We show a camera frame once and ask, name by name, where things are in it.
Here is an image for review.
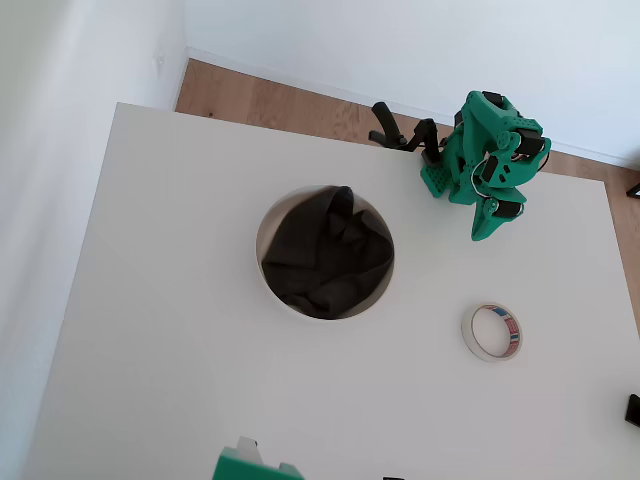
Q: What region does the white masking tape roll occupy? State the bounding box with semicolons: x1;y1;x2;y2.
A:
460;302;524;363

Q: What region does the black trigger clamp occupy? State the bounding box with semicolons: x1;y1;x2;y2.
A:
368;101;445;167

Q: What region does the black crumpled cloth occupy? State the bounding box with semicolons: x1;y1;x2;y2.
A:
261;185;394;320

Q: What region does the black bag in table hole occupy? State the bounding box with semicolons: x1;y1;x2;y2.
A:
254;183;396;321

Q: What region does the white plastic piece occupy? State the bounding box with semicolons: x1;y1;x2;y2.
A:
235;436;262;464

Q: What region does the green printed plastic part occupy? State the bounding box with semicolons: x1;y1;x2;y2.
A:
213;446;306;480

